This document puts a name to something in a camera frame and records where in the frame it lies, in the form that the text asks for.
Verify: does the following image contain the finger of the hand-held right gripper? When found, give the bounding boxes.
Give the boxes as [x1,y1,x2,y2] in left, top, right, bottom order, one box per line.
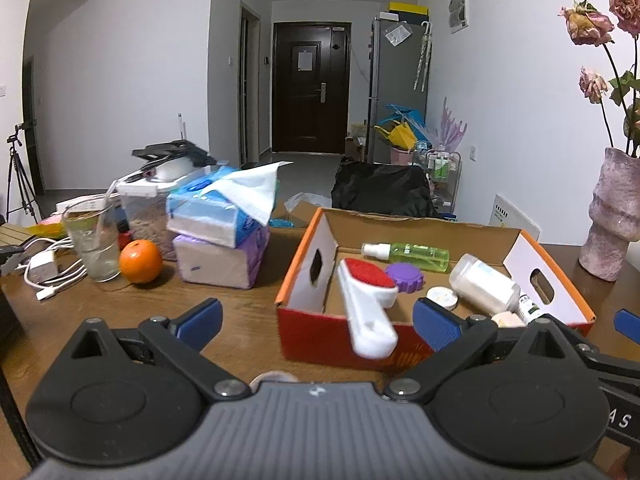
[547,314,640,376]
[614,309,640,337]

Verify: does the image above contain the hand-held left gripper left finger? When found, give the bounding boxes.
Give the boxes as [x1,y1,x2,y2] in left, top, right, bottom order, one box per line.
[60,298,251,402]

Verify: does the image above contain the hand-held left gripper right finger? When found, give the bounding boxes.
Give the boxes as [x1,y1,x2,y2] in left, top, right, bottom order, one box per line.
[387,298,578,402]

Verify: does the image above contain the small white round jar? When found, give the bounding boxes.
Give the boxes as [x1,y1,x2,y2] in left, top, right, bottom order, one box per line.
[426,286,459,311]

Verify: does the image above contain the purple round lid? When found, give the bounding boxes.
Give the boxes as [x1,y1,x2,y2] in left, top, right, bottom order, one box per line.
[385,262,425,296]

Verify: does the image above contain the large white plastic bottle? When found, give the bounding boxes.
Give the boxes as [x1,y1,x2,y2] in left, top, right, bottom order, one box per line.
[448,254,522,313]

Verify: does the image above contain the green spray bottle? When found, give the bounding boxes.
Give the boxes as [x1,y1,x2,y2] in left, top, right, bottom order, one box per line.
[361,241,451,274]

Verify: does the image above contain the white red lint brush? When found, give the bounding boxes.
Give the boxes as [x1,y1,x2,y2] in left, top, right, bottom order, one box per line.
[336,258,399,359]

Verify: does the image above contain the white spray bottle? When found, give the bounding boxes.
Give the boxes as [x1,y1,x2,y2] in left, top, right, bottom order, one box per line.
[517,294,543,325]

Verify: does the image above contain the red cardboard box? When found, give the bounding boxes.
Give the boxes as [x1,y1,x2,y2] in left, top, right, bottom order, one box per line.
[275,207,597,373]

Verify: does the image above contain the purple tissue pack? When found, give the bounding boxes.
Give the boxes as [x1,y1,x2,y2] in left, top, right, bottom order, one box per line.
[172,227,271,290]

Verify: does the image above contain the orange fruit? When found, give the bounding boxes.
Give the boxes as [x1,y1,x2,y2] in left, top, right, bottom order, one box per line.
[119,240,164,285]

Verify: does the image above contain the pink ceramic vase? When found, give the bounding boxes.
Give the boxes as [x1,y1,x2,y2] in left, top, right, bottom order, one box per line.
[578,147,640,282]

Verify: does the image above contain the blue tissue pack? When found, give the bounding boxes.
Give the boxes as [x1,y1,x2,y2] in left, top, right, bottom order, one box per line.
[166,161,295,249]

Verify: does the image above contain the clear food container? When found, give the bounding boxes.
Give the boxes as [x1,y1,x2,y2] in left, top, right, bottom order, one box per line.
[116,157,211,261]

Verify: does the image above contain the clear drinking glass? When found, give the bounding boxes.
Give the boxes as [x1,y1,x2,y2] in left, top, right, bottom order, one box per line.
[62,199,122,282]

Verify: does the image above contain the white flat panel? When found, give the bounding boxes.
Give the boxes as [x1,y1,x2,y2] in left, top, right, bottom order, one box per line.
[489,193,542,241]

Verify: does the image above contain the open brown cardboard box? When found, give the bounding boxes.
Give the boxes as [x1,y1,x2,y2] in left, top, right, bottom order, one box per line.
[271,212,311,230]

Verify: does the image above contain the large black bag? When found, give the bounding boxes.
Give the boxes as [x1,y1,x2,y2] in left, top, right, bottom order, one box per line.
[331,162,441,219]

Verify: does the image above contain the clear straw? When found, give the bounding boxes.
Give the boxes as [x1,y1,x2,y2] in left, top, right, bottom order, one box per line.
[92,180,119,261]

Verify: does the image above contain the trolley with bottles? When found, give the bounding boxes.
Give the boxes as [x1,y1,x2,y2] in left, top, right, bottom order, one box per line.
[412,142,462,216]

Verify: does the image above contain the white plastic bag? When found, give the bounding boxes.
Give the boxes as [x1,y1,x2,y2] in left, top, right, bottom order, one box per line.
[284,192,321,218]

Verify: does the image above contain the small white box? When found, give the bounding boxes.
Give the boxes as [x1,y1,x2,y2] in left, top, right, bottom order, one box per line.
[55,195,121,214]

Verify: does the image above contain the black folding stand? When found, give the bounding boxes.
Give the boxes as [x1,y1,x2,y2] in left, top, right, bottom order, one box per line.
[131,141,218,167]

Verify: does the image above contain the yellow packet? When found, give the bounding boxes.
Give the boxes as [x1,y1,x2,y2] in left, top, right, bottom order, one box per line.
[27,220,68,239]

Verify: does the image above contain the cardboard boxes by door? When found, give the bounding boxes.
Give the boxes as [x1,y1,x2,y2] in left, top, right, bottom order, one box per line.
[345,122,371,161]

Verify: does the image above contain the wooden slatted stool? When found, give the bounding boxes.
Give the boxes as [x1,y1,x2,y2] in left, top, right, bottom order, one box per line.
[0,224,38,276]

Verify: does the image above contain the black tripod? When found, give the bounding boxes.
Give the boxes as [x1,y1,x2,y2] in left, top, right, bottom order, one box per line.
[6,122,40,223]

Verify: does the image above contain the dark brown door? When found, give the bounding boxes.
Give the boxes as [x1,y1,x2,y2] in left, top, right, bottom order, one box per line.
[272,21,352,155]

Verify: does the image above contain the grey refrigerator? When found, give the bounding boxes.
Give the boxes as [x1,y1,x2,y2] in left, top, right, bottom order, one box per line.
[368,15,433,163]

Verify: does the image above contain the folded white umbrellas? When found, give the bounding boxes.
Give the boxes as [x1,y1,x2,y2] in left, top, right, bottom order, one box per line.
[414,21,433,92]

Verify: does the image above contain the clear plastic bag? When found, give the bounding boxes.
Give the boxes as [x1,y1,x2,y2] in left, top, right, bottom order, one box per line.
[385,22,413,45]

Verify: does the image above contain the dried pink roses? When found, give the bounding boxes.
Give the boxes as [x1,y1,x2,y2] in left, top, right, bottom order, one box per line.
[559,0,640,158]

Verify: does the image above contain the yellow black box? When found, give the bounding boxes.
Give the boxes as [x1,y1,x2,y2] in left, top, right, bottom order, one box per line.
[389,1,431,18]

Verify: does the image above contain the white charger with cable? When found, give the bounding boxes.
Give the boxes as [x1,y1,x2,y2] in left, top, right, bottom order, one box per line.
[22,237,88,302]

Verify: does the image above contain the purple wall decoration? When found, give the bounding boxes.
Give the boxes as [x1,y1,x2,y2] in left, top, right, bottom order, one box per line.
[430,97,468,153]

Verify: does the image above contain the side doorway frame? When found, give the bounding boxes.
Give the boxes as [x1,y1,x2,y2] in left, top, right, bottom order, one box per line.
[239,1,263,166]

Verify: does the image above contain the wall electrical panel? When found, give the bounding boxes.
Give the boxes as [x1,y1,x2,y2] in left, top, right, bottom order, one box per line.
[448,0,471,35]

